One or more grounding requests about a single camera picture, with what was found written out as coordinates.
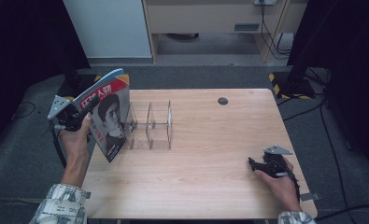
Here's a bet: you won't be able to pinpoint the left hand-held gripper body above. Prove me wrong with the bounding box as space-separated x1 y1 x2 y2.
47 94 92 133

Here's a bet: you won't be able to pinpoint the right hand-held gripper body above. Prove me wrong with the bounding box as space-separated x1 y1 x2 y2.
254 145 294 179

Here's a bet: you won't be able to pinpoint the magazine with red label cover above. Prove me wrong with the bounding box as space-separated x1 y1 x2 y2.
73 73 132 163

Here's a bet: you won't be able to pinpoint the magazine with teal cover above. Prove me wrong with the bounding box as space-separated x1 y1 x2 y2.
74 67 126 105

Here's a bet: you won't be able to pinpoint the clear acrylic magazine rack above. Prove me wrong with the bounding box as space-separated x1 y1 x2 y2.
124 99 174 151

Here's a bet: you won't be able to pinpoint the person's right hand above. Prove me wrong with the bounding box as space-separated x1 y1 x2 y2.
254 158 302 213

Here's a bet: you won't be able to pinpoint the person's left hand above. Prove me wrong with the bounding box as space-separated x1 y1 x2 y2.
59 113 93 157

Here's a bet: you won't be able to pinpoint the black stand base yellow stripes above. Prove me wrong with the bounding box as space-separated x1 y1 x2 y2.
268 71 317 101
55 73 103 101

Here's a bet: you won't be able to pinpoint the grey tape strip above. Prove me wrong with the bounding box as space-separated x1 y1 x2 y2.
299 192 322 203

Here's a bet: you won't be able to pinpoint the white cabinet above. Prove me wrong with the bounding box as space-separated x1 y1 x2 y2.
63 0 152 60

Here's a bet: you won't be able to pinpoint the black curtain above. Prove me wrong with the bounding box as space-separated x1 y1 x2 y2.
286 0 369 180
0 0 92 150

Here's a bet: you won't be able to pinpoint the light wooden desk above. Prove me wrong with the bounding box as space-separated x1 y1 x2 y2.
141 0 309 64

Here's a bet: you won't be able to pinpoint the white power strip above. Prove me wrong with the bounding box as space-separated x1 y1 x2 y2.
254 0 278 7

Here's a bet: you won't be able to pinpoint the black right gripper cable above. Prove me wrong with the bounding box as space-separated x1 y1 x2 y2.
278 166 302 202

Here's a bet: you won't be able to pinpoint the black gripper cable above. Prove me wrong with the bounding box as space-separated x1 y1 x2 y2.
278 166 302 202
49 121 68 169

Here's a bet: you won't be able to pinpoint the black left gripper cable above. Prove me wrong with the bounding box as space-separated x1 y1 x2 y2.
49 121 68 169

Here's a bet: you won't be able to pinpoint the black floor cable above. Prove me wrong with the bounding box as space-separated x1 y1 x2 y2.
11 101 37 121
277 66 369 222

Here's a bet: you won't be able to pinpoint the black hanging cables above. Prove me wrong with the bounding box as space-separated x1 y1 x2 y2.
259 4 294 61

